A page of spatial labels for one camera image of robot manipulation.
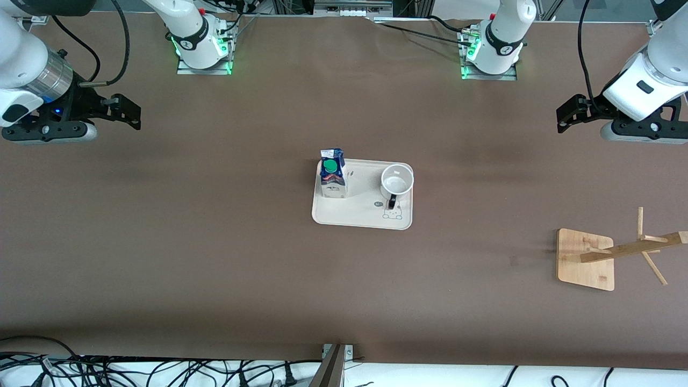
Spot white cup black handle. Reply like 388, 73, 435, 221
380, 163, 415, 211

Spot blue milk carton green cap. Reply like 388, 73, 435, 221
320, 148, 349, 200

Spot wooden cup rack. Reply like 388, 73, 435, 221
556, 207, 688, 292

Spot cream tray with bear print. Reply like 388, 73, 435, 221
311, 159, 414, 231

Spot grey metal box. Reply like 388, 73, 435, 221
313, 0, 395, 17

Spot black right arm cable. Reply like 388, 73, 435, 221
51, 0, 131, 87

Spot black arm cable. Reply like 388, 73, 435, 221
51, 0, 131, 87
577, 0, 597, 105

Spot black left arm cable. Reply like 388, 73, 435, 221
577, 0, 597, 105

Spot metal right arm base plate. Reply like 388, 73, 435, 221
176, 32, 234, 76

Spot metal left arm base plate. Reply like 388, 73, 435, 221
458, 30, 518, 82

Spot black cable with plug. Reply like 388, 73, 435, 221
231, 359, 323, 387

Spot grey metal mount pole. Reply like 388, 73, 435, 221
308, 343, 355, 387

